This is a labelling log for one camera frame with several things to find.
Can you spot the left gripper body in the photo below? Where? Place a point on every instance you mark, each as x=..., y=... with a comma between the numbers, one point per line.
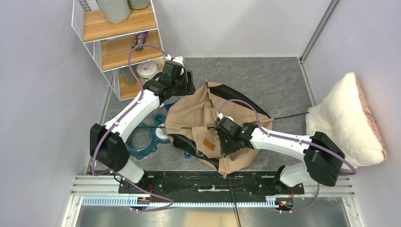
x=181, y=87

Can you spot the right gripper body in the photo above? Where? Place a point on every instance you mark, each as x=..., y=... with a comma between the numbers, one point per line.
x=227, y=145

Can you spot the tan pet tent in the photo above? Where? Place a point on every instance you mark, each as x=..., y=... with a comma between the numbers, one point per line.
x=190, y=125

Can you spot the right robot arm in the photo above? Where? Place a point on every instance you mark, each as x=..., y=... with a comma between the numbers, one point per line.
x=320, y=158

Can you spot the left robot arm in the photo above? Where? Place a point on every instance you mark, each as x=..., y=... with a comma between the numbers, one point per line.
x=107, y=141

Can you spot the white fluffy pet cushion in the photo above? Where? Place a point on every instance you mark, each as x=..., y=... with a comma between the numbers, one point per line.
x=345, y=117

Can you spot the white ceramic mug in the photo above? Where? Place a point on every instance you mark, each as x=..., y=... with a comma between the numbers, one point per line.
x=160, y=63

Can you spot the green can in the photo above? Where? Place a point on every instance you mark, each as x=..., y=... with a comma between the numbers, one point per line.
x=127, y=76

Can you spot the brown candy bag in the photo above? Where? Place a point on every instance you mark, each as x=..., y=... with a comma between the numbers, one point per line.
x=139, y=41

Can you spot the grey felt basket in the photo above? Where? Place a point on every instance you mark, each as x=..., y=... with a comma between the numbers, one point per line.
x=114, y=11
x=138, y=4

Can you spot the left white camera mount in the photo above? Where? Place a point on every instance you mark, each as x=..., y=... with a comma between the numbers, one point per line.
x=178, y=59

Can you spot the black mounting base plate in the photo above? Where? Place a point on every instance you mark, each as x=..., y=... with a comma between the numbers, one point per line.
x=210, y=186

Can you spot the white wire wooden shelf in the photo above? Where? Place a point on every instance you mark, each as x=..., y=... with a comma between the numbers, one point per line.
x=109, y=44

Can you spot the aluminium corner rail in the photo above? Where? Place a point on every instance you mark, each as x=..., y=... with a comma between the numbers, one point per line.
x=319, y=29

